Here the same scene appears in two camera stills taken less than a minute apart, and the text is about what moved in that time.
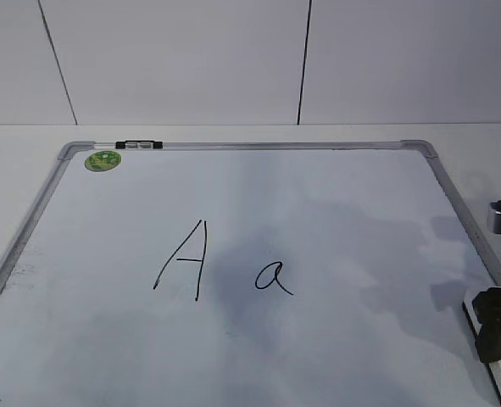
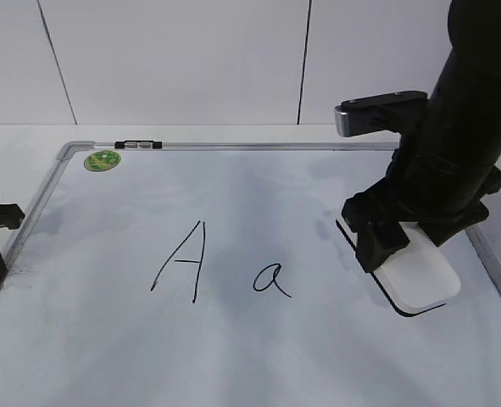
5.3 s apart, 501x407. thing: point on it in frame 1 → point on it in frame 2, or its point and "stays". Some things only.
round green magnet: x=102 y=160 stays
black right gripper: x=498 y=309 → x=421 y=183
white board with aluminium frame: x=293 y=273 stays
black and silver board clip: x=139 y=144 stays
